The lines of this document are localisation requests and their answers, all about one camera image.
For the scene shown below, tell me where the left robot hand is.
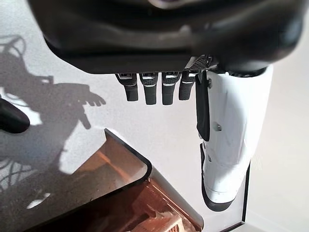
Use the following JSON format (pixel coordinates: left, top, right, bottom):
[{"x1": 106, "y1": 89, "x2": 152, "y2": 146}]
[{"x1": 26, "y1": 0, "x2": 305, "y2": 212}]

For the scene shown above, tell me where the left robot leg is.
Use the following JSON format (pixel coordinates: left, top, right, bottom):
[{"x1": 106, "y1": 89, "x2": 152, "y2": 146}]
[{"x1": 0, "y1": 97, "x2": 31, "y2": 134}]

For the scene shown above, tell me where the brown glossy stool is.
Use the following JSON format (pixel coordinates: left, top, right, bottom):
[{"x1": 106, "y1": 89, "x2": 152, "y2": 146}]
[{"x1": 28, "y1": 128, "x2": 205, "y2": 232}]

